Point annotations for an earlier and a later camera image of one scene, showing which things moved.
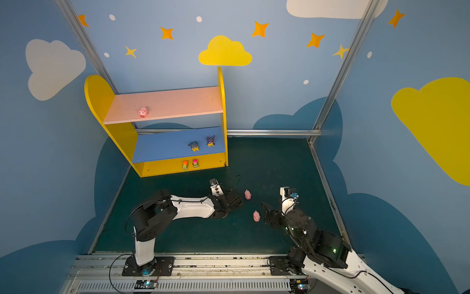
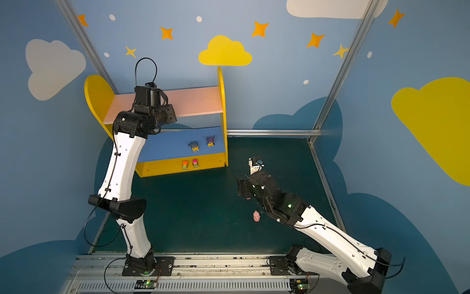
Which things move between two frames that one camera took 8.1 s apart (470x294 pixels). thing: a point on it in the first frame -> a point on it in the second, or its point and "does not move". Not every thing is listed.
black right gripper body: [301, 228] -> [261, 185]
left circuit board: [145, 284] does not move
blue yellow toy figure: [194, 146] does not move
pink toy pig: [256, 216] does not move
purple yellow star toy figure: [210, 141] does not move
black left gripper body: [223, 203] -> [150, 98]
